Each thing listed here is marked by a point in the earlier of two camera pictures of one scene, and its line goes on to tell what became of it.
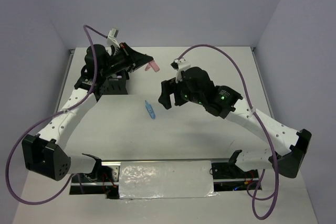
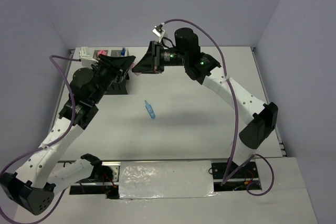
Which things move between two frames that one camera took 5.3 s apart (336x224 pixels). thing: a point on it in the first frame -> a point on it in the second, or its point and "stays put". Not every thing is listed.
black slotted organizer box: x=115 y=85 stays put
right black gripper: x=168 y=87 -> x=151 y=63
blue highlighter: x=150 y=109 stays put
